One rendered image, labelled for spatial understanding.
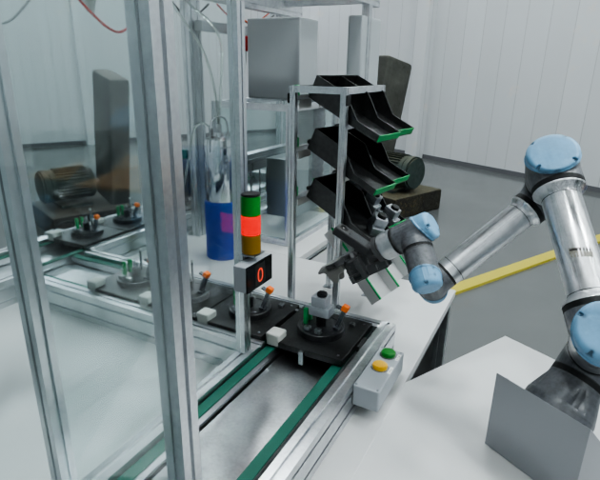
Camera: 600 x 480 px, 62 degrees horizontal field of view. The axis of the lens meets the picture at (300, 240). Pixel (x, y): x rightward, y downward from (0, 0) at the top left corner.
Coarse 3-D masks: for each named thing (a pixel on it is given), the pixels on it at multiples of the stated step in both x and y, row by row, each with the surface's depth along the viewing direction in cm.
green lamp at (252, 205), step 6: (240, 198) 122; (246, 198) 121; (252, 198) 121; (258, 198) 122; (240, 204) 123; (246, 204) 121; (252, 204) 121; (258, 204) 122; (246, 210) 122; (252, 210) 122; (258, 210) 123; (246, 216) 122; (252, 216) 122
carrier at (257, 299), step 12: (252, 300) 157; (276, 300) 167; (252, 312) 154; (264, 312) 154; (276, 312) 158; (288, 312) 158; (252, 324) 151; (264, 324) 151; (276, 324) 151; (252, 336) 145; (264, 336) 146
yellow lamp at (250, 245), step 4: (244, 236) 124; (248, 236) 124; (252, 236) 124; (256, 236) 124; (260, 236) 126; (244, 240) 125; (248, 240) 124; (252, 240) 124; (256, 240) 125; (260, 240) 126; (244, 244) 125; (248, 244) 124; (252, 244) 125; (256, 244) 125; (260, 244) 126; (244, 248) 125; (248, 248) 125; (252, 248) 125; (256, 248) 125; (260, 248) 127; (244, 252) 126; (248, 252) 125; (252, 252) 125; (256, 252) 126
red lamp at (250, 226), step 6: (258, 216) 123; (246, 222) 123; (252, 222) 123; (258, 222) 124; (246, 228) 123; (252, 228) 123; (258, 228) 124; (246, 234) 124; (252, 234) 124; (258, 234) 125
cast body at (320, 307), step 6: (318, 294) 143; (324, 294) 143; (312, 300) 144; (318, 300) 143; (324, 300) 142; (306, 306) 147; (312, 306) 144; (318, 306) 143; (324, 306) 142; (330, 306) 145; (312, 312) 145; (318, 312) 144; (324, 312) 143; (330, 312) 144
